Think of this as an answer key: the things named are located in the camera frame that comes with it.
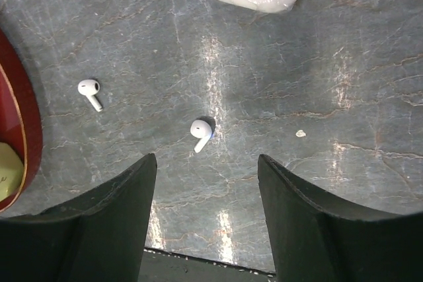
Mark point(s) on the white stemmed earbud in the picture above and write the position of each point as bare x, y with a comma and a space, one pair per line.
89, 88

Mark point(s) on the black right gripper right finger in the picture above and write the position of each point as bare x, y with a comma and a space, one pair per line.
318, 236

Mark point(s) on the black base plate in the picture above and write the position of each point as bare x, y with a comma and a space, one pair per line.
159, 265

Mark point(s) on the dark red round tray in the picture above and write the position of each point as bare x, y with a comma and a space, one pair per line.
21, 126

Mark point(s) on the white bean earbud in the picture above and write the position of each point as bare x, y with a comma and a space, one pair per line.
201, 130

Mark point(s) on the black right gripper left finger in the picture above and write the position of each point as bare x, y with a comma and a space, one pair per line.
96, 236

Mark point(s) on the pale green mug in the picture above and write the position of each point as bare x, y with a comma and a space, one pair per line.
11, 171

